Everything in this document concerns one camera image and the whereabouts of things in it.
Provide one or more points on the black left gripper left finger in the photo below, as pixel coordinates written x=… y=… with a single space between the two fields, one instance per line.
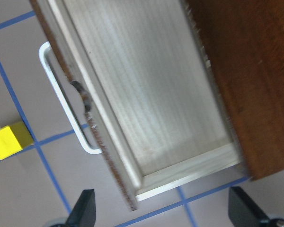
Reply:
x=84 y=212

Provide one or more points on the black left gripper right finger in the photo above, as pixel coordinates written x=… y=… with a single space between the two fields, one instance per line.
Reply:
x=244 y=212

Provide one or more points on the light wood drawer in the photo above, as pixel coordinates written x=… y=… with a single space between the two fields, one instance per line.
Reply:
x=135 y=76

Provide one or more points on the white drawer handle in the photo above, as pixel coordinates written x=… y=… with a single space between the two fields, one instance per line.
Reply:
x=43 y=54

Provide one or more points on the yellow block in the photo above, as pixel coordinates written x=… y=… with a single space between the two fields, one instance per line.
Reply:
x=13 y=139

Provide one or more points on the dark wooden drawer cabinet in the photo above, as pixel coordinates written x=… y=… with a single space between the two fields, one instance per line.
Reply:
x=244 y=42

